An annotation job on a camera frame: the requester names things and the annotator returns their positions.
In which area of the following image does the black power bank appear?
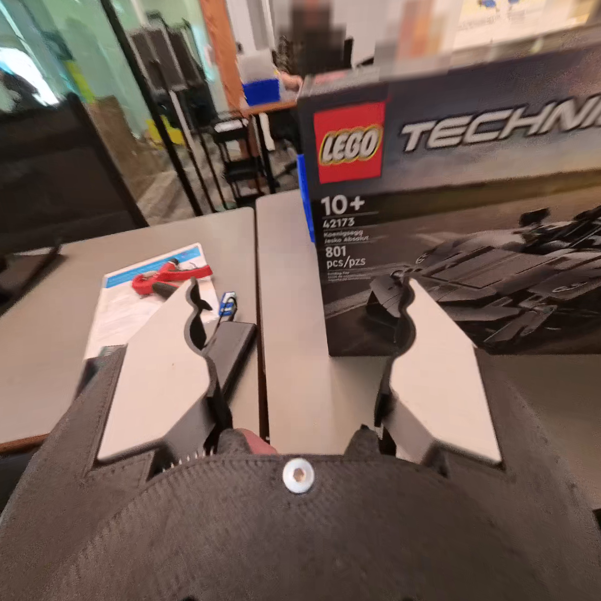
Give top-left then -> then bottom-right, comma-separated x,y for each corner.
201,321 -> 258,397

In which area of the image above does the white printed poster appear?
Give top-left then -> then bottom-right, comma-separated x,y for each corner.
453,0 -> 601,50

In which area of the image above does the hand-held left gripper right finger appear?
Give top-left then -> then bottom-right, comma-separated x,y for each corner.
375,278 -> 503,466

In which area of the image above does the black metal cart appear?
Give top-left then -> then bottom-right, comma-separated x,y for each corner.
213,117 -> 278,198

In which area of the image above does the red clamp tool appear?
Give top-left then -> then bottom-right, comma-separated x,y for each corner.
131,262 -> 213,299

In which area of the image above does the black office chair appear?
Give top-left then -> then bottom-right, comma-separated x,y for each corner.
0,91 -> 148,245

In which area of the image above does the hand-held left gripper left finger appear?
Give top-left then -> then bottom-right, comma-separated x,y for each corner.
96,278 -> 233,465

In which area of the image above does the dark lego set box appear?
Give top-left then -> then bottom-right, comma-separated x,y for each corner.
297,44 -> 601,357

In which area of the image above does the white instruction booklet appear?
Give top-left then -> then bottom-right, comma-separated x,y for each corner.
84,243 -> 216,362

